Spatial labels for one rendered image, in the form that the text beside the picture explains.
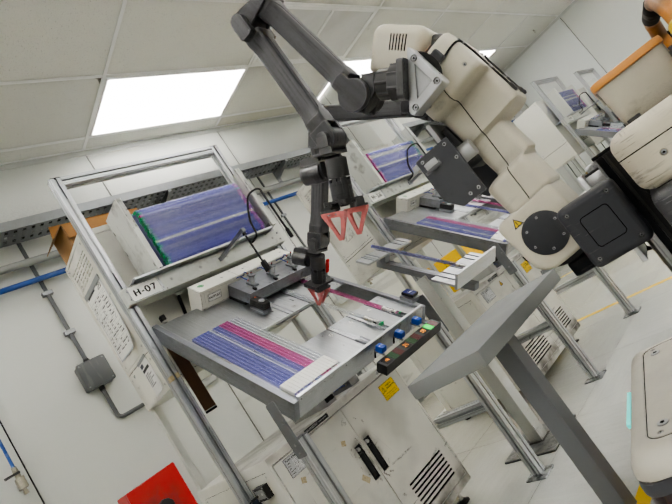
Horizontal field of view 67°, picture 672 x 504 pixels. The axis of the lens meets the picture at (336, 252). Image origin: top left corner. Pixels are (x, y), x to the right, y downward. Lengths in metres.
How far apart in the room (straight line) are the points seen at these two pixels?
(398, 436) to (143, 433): 1.78
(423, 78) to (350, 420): 1.24
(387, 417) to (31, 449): 1.98
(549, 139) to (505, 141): 4.84
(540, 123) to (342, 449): 4.86
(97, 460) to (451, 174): 2.60
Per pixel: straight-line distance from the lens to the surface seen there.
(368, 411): 1.99
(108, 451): 3.31
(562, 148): 6.11
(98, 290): 2.24
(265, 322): 1.87
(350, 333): 1.75
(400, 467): 2.02
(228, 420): 3.54
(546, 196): 1.25
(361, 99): 1.21
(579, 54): 9.21
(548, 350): 2.98
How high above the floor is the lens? 0.78
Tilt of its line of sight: 9 degrees up
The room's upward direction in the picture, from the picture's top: 35 degrees counter-clockwise
